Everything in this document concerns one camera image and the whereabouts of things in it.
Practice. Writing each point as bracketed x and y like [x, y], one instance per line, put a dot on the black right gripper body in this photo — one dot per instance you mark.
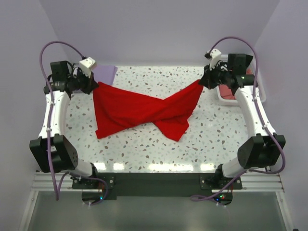
[216, 77]

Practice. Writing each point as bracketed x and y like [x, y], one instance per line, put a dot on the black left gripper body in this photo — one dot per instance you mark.
[81, 82]

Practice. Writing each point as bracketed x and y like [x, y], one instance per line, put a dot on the red t shirt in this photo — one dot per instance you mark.
[117, 110]

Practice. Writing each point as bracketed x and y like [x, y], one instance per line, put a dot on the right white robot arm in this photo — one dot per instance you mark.
[263, 146]

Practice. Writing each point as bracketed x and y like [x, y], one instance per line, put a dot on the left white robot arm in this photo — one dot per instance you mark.
[52, 146]

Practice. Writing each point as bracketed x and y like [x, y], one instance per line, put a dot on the pink t shirt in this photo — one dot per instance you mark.
[226, 92]

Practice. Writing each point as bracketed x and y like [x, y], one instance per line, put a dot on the folded lilac t shirt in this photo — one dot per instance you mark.
[105, 73]

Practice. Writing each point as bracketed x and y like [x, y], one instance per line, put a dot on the white plastic laundry basket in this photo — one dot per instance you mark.
[249, 98]

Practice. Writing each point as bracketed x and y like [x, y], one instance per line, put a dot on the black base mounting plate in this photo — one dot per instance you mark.
[110, 186]

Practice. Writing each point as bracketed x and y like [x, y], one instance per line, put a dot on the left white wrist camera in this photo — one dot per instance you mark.
[87, 64]

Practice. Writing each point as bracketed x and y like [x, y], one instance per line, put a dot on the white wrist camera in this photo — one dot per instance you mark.
[214, 57]
[87, 64]

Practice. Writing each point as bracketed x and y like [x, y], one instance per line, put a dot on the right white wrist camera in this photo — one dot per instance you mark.
[214, 57]

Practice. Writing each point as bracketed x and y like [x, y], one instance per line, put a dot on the aluminium frame rail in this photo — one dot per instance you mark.
[249, 182]

